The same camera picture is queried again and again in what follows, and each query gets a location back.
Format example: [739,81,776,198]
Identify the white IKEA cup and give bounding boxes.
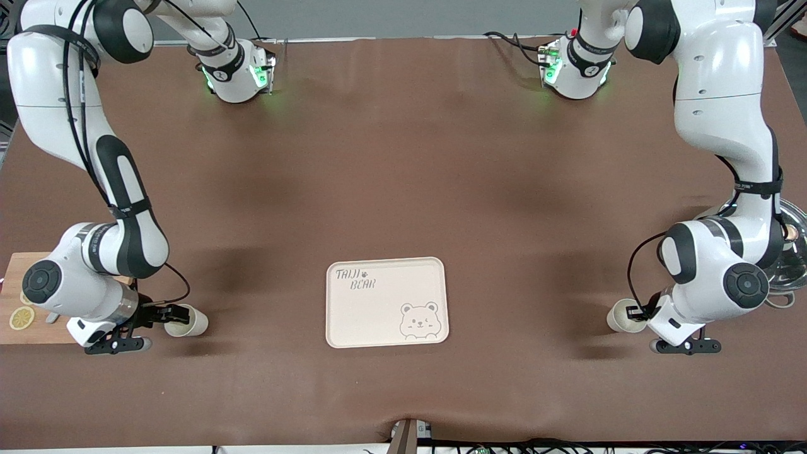
[164,304,209,338]
[607,299,652,333]

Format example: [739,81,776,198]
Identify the beige bear print tray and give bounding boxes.
[325,257,450,349]

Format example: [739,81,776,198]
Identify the wooden cutting board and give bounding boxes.
[0,251,86,345]

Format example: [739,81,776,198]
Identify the grey-green electric cooking pot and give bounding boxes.
[719,199,807,310]

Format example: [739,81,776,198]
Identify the glass pot lid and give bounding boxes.
[774,201,807,292]

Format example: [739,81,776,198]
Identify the brown table cover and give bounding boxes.
[0,35,807,450]

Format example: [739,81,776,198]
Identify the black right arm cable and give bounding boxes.
[61,0,192,310]

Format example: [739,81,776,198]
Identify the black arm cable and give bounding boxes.
[627,126,786,313]
[61,0,192,310]

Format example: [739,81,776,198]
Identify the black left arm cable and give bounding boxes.
[627,126,786,313]

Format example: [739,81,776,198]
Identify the metal table edge bracket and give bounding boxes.
[388,417,433,454]

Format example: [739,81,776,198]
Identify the aluminium frame profile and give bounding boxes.
[763,0,807,49]

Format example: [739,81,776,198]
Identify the black left base cables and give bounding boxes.
[484,30,555,67]

